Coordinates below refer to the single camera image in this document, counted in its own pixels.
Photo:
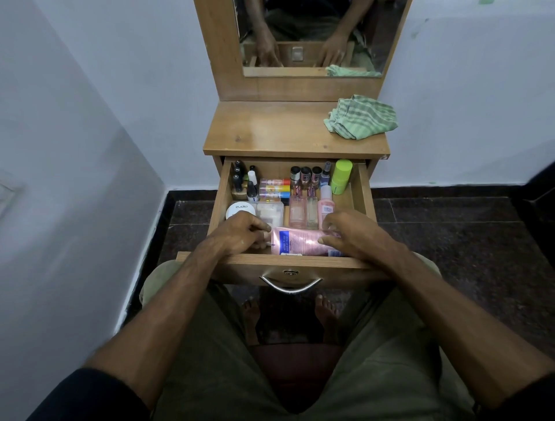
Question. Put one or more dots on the yellow square polish bottle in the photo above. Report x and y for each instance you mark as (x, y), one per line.
(237, 173)

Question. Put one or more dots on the dark red stool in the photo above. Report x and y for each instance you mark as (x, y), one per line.
(299, 373)

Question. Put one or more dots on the clear plastic compartment box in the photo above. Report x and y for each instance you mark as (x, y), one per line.
(271, 212)

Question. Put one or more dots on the person's left foot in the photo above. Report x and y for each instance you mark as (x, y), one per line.
(250, 321)

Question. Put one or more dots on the person's left forearm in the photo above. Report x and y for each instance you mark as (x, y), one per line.
(147, 325)

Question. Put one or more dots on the person's right forearm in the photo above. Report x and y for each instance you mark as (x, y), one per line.
(468, 325)

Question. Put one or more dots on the wooden dressing table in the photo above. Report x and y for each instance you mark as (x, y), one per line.
(282, 130)

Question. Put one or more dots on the person's black left sleeve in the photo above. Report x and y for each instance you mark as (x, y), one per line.
(91, 399)

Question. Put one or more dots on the green square polish bottle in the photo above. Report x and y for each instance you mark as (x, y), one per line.
(239, 166)

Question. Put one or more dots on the slim clear perfume bottle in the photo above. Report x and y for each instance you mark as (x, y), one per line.
(311, 210)

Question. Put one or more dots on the lime green bottle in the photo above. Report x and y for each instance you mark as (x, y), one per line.
(341, 175)

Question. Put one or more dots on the person's black right sleeve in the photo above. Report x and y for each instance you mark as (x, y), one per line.
(524, 403)

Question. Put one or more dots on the blue polish bottle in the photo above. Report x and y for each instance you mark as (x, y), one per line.
(325, 173)

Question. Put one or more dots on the white nail polish remover jar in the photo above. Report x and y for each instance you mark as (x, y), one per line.
(239, 209)

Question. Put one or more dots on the person's black sleeve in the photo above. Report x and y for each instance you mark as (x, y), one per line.
(91, 399)
(524, 403)

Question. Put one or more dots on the beige polish bottle black cap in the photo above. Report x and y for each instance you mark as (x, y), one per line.
(238, 191)

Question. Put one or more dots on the blue-white bottle black cap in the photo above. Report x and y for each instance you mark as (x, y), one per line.
(252, 193)

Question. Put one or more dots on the red-capped lip balm tube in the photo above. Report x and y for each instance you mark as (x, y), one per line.
(275, 182)

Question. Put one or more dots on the white-capped dark polish bottle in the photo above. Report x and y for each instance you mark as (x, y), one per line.
(252, 178)

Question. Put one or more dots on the pink cosmetic lotion tube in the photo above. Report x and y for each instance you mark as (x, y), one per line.
(299, 243)

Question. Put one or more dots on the wooden drawer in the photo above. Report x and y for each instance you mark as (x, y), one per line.
(277, 269)

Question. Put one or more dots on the person's left hand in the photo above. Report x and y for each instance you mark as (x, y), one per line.
(240, 234)

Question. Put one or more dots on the green striped cloth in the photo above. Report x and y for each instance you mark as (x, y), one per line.
(360, 118)

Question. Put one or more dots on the pink spray bottle white cap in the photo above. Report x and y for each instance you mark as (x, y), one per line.
(325, 208)

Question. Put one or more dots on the gold polish bottle patterned cap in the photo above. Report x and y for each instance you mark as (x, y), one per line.
(306, 175)

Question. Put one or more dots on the pink perfume bottle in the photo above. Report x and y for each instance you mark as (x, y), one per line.
(298, 210)

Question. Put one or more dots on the yellow-capped lip balm tube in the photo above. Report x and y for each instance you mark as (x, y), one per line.
(274, 188)

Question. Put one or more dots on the dressing table mirror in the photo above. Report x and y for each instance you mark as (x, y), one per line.
(381, 39)

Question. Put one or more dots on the person's right hand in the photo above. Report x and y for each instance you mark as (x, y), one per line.
(357, 238)

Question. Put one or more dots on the person's olive green trousers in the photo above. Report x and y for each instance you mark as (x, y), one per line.
(390, 364)

